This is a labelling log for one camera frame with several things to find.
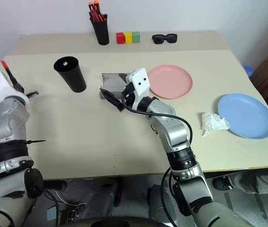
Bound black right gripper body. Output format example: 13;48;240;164
121;81;137;108

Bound black marker with red cap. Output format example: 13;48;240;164
0;61;19;87

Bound empty black cup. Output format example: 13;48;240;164
53;56;88;94

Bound black cup holding markers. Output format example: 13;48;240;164
90;14;110;46

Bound pink plate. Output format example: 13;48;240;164
147;65;194;100

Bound black sunglasses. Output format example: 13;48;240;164
152;34;179;45

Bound crumpled white tissue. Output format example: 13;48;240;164
200;112;231;138

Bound black cylinder under table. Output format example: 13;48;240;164
43;180;68;192

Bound grey robot left leg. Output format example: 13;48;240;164
83;181;123;219

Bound grey robot leg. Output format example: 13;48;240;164
147;183;181;225
83;181;123;219

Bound grey robot right leg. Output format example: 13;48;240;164
147;183;181;225

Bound blue plate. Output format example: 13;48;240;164
217;93;268;140

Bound blue plastic container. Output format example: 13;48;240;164
242;64;255;78

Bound black floor connector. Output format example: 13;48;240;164
60;207;80;222

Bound dark rounded robot torso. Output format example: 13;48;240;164
69;215;172;227

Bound grey blue floor box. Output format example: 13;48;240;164
46;206;58;221

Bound person's black shoe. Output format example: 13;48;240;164
213;175;236;191

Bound person's grey trouser leg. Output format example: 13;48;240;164
230;169;268;196

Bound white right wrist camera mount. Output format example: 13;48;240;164
125;68;150;101

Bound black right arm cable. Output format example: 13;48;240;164
121;91;194;227

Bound white floor cable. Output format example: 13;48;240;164
53;189;87;207

